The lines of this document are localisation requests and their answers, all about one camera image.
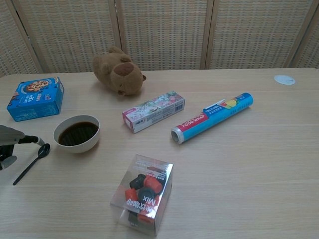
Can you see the blue cookie box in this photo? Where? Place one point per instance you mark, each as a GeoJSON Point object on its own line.
{"type": "Point", "coordinates": [35, 99]}

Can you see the blue food wrap roll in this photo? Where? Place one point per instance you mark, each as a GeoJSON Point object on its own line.
{"type": "Point", "coordinates": [211, 119]}

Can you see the white bowl of black coffee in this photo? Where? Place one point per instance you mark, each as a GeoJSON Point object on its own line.
{"type": "Point", "coordinates": [76, 148]}

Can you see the clear box of capsules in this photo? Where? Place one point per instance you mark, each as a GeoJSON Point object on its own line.
{"type": "Point", "coordinates": [142, 196]}

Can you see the woven rattan folding screen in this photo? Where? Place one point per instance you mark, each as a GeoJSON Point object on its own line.
{"type": "Point", "coordinates": [162, 32]}

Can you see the brown capybara plush toy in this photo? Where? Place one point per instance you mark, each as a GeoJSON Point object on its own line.
{"type": "Point", "coordinates": [117, 74]}

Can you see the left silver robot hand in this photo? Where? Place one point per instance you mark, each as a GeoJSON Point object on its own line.
{"type": "Point", "coordinates": [10, 135]}

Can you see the floral toothpaste box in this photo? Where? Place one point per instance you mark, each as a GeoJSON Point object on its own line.
{"type": "Point", "coordinates": [152, 112]}

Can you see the black plastic spoon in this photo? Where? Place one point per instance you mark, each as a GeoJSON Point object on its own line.
{"type": "Point", "coordinates": [44, 150]}

